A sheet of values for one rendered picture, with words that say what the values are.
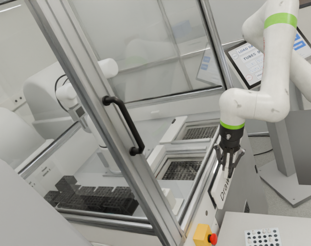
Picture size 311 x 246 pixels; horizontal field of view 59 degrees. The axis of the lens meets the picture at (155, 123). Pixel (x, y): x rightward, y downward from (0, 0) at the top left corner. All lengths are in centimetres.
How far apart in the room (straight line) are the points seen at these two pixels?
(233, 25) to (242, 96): 168
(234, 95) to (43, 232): 81
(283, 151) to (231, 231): 120
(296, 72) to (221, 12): 137
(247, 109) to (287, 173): 153
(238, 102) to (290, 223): 54
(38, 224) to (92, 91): 43
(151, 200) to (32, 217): 59
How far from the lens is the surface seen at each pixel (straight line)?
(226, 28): 266
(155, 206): 89
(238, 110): 100
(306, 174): 136
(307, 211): 232
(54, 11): 68
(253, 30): 132
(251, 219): 130
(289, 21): 118
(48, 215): 33
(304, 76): 141
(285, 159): 240
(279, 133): 225
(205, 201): 120
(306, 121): 119
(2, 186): 32
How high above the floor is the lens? 173
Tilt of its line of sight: 25 degrees down
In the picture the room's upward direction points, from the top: 24 degrees counter-clockwise
